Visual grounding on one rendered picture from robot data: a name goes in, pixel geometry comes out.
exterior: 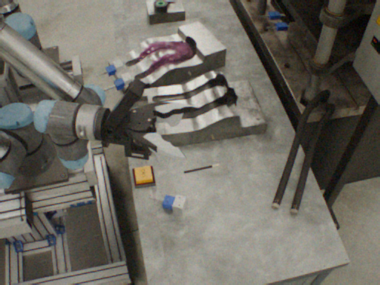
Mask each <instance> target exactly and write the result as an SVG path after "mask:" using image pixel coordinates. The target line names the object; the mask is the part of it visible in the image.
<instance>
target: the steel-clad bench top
mask: <svg viewBox="0 0 380 285"><path fill-rule="evenodd" d="M111 1H112V4H111V6H112V12H113V23H114V38H115V44H116V55H117V57H118V56H120V55H123V54H125V53H128V52H130V51H132V50H133V49H134V48H135V47H136V46H137V45H139V44H140V43H141V42H143V41H144V40H146V39H150V38H154V37H164V36H172V35H174V34H177V32H178V28H179V27H182V26H184V25H186V24H190V23H192V22H199V23H201V24H202V25H203V26H204V27H205V28H206V29H207V30H208V31H209V32H210V33H211V34H212V35H213V36H214V37H215V38H216V39H217V40H218V41H219V42H220V43H221V44H222V45H223V46H224V47H225V48H226V64H225V66H224V67H221V68H218V69H216V70H212V71H208V72H206V73H210V72H213V71H216V72H222V73H223V76H224V77H225V78H226V81H227V83H230V82H239V81H245V80H249V83H250V85H251V86H252V90H253V91H254V94H255V95H256V97H257V99H258V101H259V104H260V106H261V110H262V112H263V115H264V116H265V118H266V121H267V123H268V124H267V127H266V133H262V134H253V135H249V136H243V137H235V138H229V139H224V140H215V141H210V142H201V143H196V144H191V145H182V146H176V147H177V148H179V149H180V150H181V151H182V153H183V154H184V155H185V156H186V159H185V160H176V159H172V158H170V160H169V162H168V165H167V166H166V167H163V166H161V165H160V164H159V162H158V160H157V157H156V155H155V153H154V152H152V153H151V156H149V160H141V159H136V158H131V157H129V158H128V162H129V168H130V174H131V185H132V191H133V193H134V202H135V208H136V213H137V224H138V225H139V230H140V240H141V245H142V253H143V256H144V261H145V271H146V276H147V282H148V285H264V284H271V283H274V282H276V281H281V280H285V279H288V278H294V277H298V276H302V275H304V274H307V273H311V272H317V271H320V270H324V269H327V268H330V267H334V266H339V265H342V264H346V263H350V260H349V257H348V256H347V253H346V250H345V248H344V245H343V243H342V242H341V238H340V237H339V234H338V231H337V228H336V227H335V224H334V222H333V219H332V218H331V214H330V213H329V210H328V207H327V205H326V202H325V200H324V198H323V196H322V193H321V190H320V188H319V185H318V184H317V182H316V180H315V176H314V174H313V173H312V170H311V168H310V169H309V174H308V178H307V182H306V185H305V188H304V192H303V195H302V198H301V203H300V206H299V210H298V214H297V215H293V214H291V213H290V209H291V206H292V201H293V198H294V195H295V190H296V187H297V185H298V181H299V178H300V176H301V171H302V168H303V164H304V157H305V153H304V151H303V149H302V147H301V144H300V145H299V148H298V152H297V154H296V158H295V164H294V166H293V169H292V173H291V175H290V178H289V182H288V184H287V187H286V190H285V192H284V195H283V197H282V200H281V204H280V206H279V209H275V208H272V202H273V200H274V197H275V193H276V191H277V189H278V185H279V182H280V180H281V176H282V174H283V171H284V167H285V165H286V161H287V158H288V156H289V152H290V149H291V147H292V143H293V140H294V138H295V131H294V129H293V127H292V124H291V122H290V121H289V118H288V116H287V115H286V112H285V110H284V108H283V106H282V104H281V101H280V100H279V98H278V95H277V94H276V92H275V89H274V88H273V86H272V83H271V82H270V80H269V77H268V75H267V73H266V71H265V69H264V67H263V65H262V63H261V61H260V59H259V56H258V55H257V53H256V51H255V49H254V47H253V45H252V43H251V41H250V39H249V37H248V36H247V35H246V32H245V30H244V29H243V26H242V24H241V23H240V21H239V19H238V17H237V15H236V13H235V11H234V9H233V7H232V6H231V4H230V2H229V0H182V2H183V5H184V8H185V9H186V20H185V21H184V22H172V23H165V24H153V25H150V24H149V20H148V13H147V7H146V1H151V0H111ZM123 6H124V7H123ZM126 26H127V27H126ZM206 73H202V74H201V75H198V76H195V77H192V78H189V79H186V80H183V81H181V82H178V83H175V84H173V85H183V84H186V83H187V82H191V81H193V80H195V79H196V78H198V77H200V76H202V75H204V74H206ZM173 85H169V86H173ZM147 163H148V164H147ZM218 163H219V164H220V166H216V167H211V168H205V169H202V170H198V171H194V172H192V173H187V174H184V173H183V171H186V170H190V169H194V168H200V167H204V166H210V165H215V164H218ZM144 166H153V170H154V178H155V183H156V186H152V187H150V186H148V187H143V188H138V189H136V188H134V178H133V172H132V169H133V168H139V167H144ZM151 190H152V191H151ZM177 194H178V195H180V196H184V197H186V207H185V210H184V212H183V216H182V215H177V214H173V211H172V210H168V209H164V208H163V203H161V202H159V201H156V200H153V199H151V198H149V196H150V195H151V196H152V197H158V198H160V199H164V198H165V196H166V195H170V196H172V197H176V195H177ZM153 195H154V196H153ZM154 203H155V204H154ZM155 207H156V208H155ZM156 212H157V213H156ZM157 221H158V222H157ZM158 225H159V226H158ZM159 229H160V230H159ZM161 238H162V239H161ZM163 250H164V251H163ZM164 254H165V255H164ZM167 270H168V271H167ZM169 282H170V283H169Z"/></svg>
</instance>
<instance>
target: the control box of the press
mask: <svg viewBox="0 0 380 285"><path fill-rule="evenodd" d="M354 57H355V60H354V63H353V67H354V68H355V70H356V71H357V72H358V74H359V76H360V77H361V79H362V80H363V82H364V83H365V85H366V86H367V87H368V89H369V90H370V92H371V97H370V98H369V99H368V103H367V105H366V106H365V109H364V111H363V113H362V116H361V118H360V120H359V121H358V125H357V126H356V129H355V130H354V132H353V135H352V136H351V138H350V141H349V143H348V145H347V147H346V150H345V152H344V153H343V155H342V157H341V159H340V163H339V164H338V166H337V168H336V170H335V171H334V173H333V175H332V178H331V180H330V182H329V184H328V185H327V187H326V189H325V191H324V193H323V195H322V196H323V198H324V200H325V202H326V205H327V207H328V210H329V213H330V214H331V218H332V220H333V222H334V224H335V227H336V228H337V230H338V229H339V228H340V226H339V224H338V221H337V220H336V216H335V214H334V212H333V209H332V206H333V204H334V202H335V201H336V199H337V198H338V195H339V194H340V192H341V190H342V189H343V187H344V185H345V183H346V181H347V179H348V178H349V176H350V175H351V174H352V171H353V169H354V167H355V166H356V163H357V162H358V160H359V158H360V156H361V155H362V152H363V150H364V149H365V147H366V146H367V144H368V142H369V140H370V138H371V136H372V134H373V132H374V131H375V129H376V127H377V125H378V123H379V121H380V0H377V2H376V5H375V7H374V10H373V12H372V16H371V17H370V20H369V23H368V25H367V29H366V30H365V32H364V36H363V38H362V41H361V44H360V47H358V48H357V51H356V54H355V56H354Z"/></svg>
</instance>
